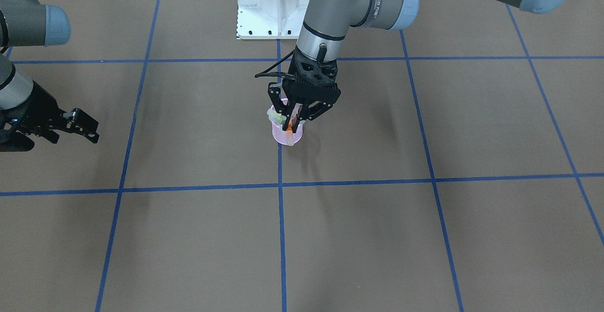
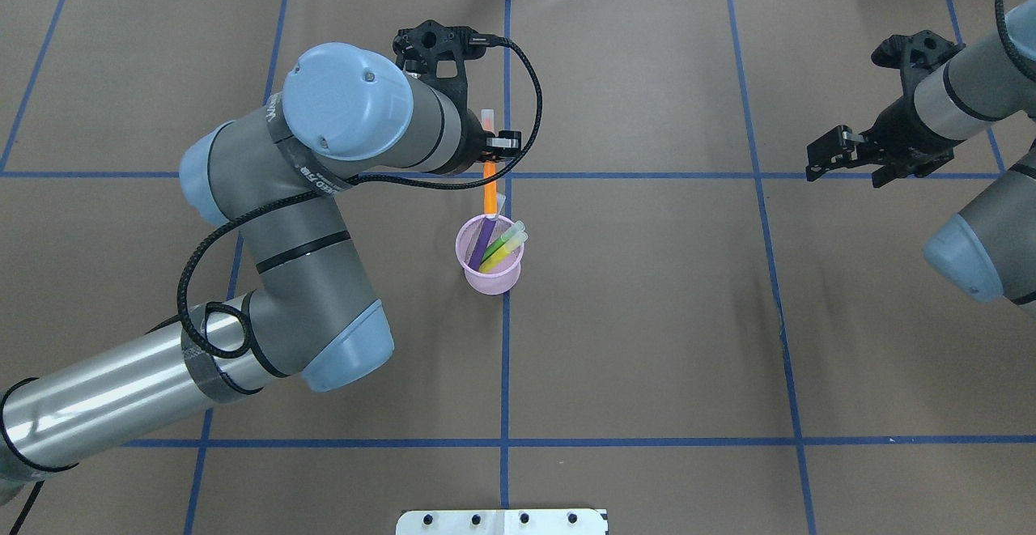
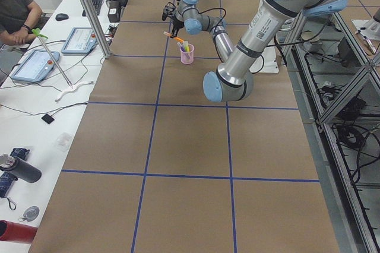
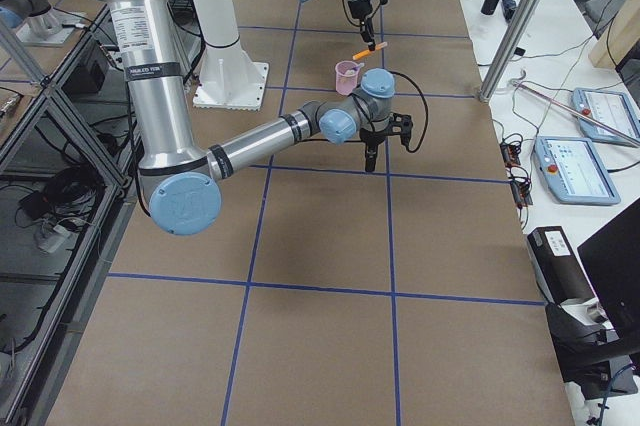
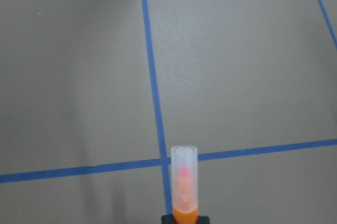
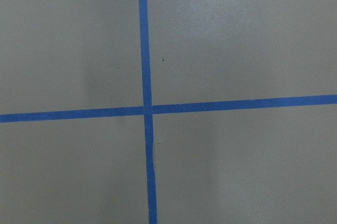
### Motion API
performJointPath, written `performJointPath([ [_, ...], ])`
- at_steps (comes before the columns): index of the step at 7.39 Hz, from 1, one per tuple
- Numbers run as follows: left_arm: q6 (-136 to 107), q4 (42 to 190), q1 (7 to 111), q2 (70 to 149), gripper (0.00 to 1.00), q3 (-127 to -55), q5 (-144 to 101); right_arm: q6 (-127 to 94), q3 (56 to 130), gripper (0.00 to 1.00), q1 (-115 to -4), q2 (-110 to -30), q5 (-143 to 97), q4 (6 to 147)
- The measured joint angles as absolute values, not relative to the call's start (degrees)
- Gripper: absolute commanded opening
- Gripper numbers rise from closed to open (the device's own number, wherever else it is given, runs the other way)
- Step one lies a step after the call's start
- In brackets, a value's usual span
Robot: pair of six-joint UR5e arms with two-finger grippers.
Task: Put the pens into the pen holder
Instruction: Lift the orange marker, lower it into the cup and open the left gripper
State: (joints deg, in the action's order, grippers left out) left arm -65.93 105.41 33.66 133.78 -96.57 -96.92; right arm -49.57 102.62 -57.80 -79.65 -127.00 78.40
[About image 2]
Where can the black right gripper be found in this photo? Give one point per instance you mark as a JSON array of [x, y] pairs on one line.
[[900, 141]]

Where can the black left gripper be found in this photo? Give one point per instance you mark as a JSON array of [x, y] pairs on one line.
[[472, 146]]

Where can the orange highlighter pen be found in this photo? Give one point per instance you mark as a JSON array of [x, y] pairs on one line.
[[489, 190]]

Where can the green highlighter pen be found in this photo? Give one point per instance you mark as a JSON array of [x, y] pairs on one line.
[[498, 243]]

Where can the yellow highlighter pen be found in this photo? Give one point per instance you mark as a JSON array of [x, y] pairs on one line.
[[503, 252]]

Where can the purple highlighter pen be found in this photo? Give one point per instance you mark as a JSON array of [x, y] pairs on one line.
[[483, 235]]

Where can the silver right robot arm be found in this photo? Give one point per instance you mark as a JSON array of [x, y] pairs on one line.
[[954, 95]]

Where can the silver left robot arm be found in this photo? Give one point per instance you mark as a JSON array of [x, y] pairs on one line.
[[278, 288]]

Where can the pink mesh pen holder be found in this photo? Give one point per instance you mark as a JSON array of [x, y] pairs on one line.
[[496, 267]]

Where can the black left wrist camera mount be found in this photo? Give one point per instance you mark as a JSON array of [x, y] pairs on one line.
[[436, 55]]

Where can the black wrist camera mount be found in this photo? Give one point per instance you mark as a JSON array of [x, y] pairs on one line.
[[915, 56], [436, 55]]

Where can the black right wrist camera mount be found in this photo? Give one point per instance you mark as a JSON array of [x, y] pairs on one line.
[[915, 56]]

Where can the white pedestal column base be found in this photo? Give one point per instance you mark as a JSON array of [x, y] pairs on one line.
[[504, 521]]

